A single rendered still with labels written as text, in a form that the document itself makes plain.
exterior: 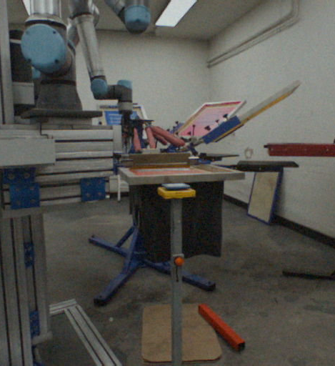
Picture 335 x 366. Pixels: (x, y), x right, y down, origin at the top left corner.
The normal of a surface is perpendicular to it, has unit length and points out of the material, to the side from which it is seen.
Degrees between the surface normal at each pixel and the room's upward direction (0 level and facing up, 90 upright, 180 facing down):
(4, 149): 90
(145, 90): 90
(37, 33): 98
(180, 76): 90
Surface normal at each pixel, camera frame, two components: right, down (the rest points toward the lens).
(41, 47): 0.11, 0.27
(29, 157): 0.53, 0.11
